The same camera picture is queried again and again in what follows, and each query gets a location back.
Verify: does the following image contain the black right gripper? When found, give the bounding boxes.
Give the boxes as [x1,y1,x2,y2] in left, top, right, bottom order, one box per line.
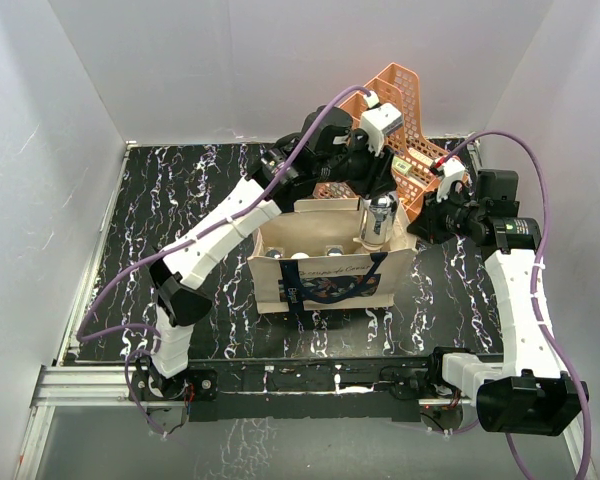
[407,185,484,245]

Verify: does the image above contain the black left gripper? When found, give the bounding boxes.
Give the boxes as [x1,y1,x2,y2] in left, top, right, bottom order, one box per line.
[315,129,397,199]

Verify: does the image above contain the large clear square bottle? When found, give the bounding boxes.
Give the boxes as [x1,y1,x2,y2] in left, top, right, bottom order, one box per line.
[324,244,345,256]

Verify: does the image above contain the cream canvas tote bag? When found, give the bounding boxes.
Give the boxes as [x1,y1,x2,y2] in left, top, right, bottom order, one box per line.
[248,198,416,314]

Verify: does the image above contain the small clear square bottle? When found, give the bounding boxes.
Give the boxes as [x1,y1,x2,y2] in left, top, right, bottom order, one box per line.
[264,247,285,259]

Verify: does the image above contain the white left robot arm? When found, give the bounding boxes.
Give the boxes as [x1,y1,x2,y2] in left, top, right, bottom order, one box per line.
[150,101,403,399]

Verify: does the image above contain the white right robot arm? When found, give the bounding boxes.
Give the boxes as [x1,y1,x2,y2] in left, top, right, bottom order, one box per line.
[407,170,581,436]

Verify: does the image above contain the peach plastic file organizer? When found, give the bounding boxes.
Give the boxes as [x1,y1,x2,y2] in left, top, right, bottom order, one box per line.
[309,62,449,224]

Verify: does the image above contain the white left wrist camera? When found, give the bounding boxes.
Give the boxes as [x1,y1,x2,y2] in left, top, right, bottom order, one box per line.
[359,103,403,156]

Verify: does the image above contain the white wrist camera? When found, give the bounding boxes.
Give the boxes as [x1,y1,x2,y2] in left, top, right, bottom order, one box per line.
[431,156,466,203]
[359,103,403,156]

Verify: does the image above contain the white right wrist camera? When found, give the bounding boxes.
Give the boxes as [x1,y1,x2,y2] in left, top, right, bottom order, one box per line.
[431,156,466,203]

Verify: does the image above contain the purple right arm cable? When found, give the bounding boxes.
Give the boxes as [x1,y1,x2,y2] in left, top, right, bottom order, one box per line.
[429,130,594,480]

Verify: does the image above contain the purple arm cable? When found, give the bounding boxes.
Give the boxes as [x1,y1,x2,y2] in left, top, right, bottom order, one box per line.
[77,85,379,444]
[429,130,594,480]

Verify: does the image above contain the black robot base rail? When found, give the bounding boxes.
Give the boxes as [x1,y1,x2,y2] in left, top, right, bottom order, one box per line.
[130,357,476,430]

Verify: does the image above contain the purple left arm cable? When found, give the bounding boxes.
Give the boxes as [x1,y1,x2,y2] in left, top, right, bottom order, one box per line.
[77,85,379,444]

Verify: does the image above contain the aluminium table frame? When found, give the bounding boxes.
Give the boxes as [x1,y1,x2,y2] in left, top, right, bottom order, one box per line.
[14,132,599,480]

